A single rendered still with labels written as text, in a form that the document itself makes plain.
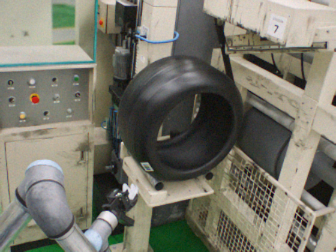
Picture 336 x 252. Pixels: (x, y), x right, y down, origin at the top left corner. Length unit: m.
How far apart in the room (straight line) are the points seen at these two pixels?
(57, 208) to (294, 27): 1.03
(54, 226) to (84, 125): 1.25
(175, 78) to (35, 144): 1.04
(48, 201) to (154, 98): 0.66
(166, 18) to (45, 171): 1.01
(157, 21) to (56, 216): 1.10
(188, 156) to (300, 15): 0.93
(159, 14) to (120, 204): 0.91
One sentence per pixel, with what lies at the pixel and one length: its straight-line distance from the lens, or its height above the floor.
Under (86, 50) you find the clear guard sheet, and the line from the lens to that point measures 2.20.
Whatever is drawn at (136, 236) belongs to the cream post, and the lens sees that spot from 2.54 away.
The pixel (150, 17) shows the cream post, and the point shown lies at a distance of 1.90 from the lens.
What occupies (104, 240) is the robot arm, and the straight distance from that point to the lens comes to 1.44.
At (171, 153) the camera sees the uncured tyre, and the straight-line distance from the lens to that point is 2.06.
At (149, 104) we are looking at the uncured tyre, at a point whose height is 1.33.
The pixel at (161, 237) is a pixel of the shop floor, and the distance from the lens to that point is 2.91.
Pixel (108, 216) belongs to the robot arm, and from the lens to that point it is 1.46.
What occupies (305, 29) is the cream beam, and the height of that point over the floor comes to 1.71.
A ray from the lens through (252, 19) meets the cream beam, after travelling 1.68.
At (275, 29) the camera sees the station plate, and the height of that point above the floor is 1.69.
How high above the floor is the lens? 1.97
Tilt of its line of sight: 26 degrees down
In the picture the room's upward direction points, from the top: 7 degrees clockwise
